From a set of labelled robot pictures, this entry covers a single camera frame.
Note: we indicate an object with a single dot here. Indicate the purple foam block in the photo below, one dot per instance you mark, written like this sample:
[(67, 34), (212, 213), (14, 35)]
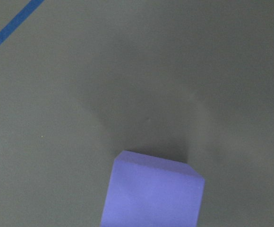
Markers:
[(147, 191)]

